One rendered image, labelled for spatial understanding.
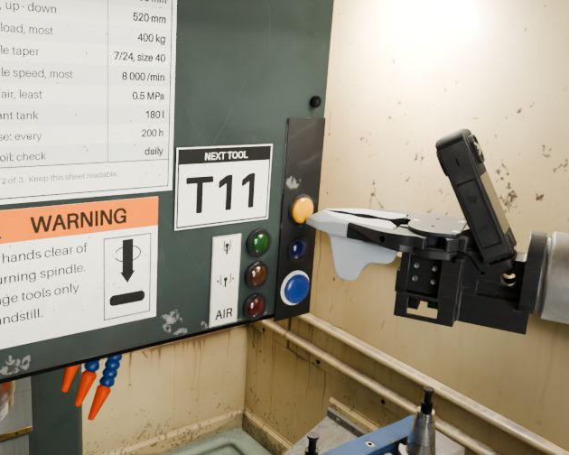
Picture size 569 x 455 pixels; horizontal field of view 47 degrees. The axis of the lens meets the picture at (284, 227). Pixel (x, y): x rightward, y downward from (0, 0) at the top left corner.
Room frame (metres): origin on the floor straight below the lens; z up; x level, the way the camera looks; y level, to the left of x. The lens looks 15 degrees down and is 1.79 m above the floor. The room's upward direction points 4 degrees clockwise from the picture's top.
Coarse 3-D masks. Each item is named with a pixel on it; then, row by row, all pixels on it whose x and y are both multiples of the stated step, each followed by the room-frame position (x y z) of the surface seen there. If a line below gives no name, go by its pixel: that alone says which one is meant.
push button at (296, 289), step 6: (294, 276) 0.61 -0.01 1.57; (300, 276) 0.61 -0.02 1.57; (288, 282) 0.61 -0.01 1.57; (294, 282) 0.61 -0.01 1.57; (300, 282) 0.61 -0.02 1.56; (306, 282) 0.62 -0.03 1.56; (288, 288) 0.61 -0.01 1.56; (294, 288) 0.61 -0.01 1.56; (300, 288) 0.61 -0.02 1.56; (306, 288) 0.62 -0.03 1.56; (288, 294) 0.61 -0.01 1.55; (294, 294) 0.61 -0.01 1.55; (300, 294) 0.61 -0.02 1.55; (306, 294) 0.62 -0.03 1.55; (288, 300) 0.61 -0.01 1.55; (294, 300) 0.61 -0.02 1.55; (300, 300) 0.62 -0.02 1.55
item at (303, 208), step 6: (306, 198) 0.62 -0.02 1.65; (294, 204) 0.61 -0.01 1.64; (300, 204) 0.61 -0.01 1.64; (306, 204) 0.61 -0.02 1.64; (294, 210) 0.61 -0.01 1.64; (300, 210) 0.61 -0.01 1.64; (306, 210) 0.61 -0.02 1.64; (312, 210) 0.62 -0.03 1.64; (294, 216) 0.61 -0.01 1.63; (300, 216) 0.61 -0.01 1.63; (306, 216) 0.62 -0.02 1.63; (300, 222) 0.61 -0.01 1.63
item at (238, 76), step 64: (192, 0) 0.54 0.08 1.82; (256, 0) 0.58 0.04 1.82; (320, 0) 0.62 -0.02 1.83; (192, 64) 0.54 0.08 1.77; (256, 64) 0.58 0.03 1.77; (320, 64) 0.63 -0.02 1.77; (192, 128) 0.54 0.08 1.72; (256, 128) 0.58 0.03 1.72; (192, 256) 0.55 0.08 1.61; (192, 320) 0.55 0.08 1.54; (256, 320) 0.60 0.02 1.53
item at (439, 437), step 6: (438, 432) 0.93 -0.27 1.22; (438, 438) 0.91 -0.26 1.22; (444, 438) 0.91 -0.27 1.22; (438, 444) 0.90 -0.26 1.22; (444, 444) 0.90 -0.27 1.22; (450, 444) 0.90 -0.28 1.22; (456, 444) 0.90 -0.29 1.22; (444, 450) 0.88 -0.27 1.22; (450, 450) 0.88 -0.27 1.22; (456, 450) 0.88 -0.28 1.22; (462, 450) 0.88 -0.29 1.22
